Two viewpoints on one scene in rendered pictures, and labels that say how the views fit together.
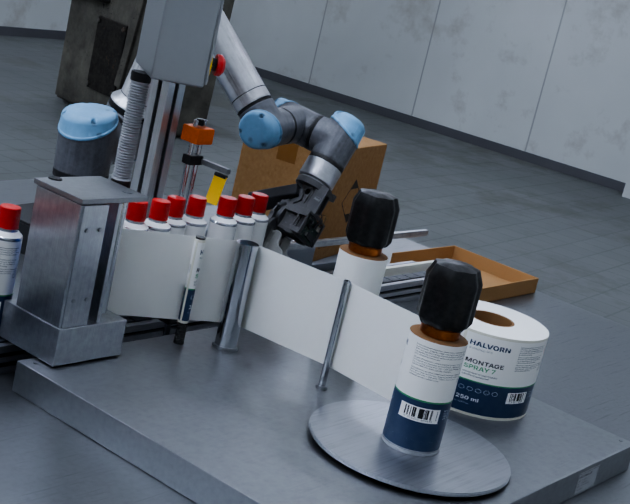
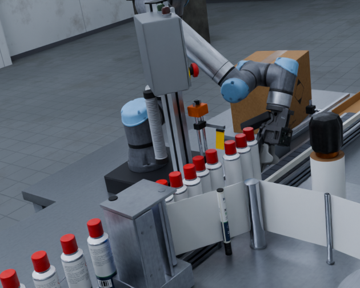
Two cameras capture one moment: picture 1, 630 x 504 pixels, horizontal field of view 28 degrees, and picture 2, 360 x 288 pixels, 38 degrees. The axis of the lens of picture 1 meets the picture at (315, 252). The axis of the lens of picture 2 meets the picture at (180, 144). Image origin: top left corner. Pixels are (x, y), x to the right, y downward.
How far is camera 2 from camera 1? 0.84 m
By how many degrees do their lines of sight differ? 14
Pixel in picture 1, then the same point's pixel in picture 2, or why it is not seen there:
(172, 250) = (205, 203)
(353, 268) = (324, 169)
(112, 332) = (184, 276)
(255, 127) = (231, 91)
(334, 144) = (282, 80)
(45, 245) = (121, 245)
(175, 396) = not seen: outside the picture
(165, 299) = (211, 232)
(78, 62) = not seen: hidden behind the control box
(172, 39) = (159, 68)
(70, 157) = (134, 136)
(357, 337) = (346, 228)
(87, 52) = not seen: hidden behind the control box
